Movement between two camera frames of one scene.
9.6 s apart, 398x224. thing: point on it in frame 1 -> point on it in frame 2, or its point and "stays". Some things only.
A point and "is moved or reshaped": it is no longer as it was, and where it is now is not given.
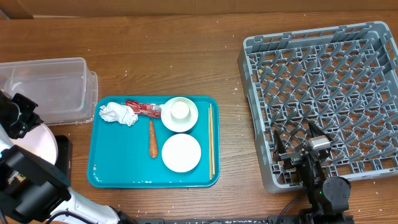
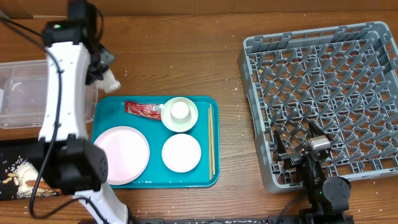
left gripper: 32,119 -> 106,56
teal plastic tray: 119,154 stays
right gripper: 293,157 stays
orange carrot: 153,143 is moved or reshaped
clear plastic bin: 65,91 stays
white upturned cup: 180,112 stays
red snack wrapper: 154,111 stays
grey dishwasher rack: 342,78 stays
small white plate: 181,153 stays
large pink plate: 40,140 -> 127,152
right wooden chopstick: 212,137 stays
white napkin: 116,112 -> 109,83
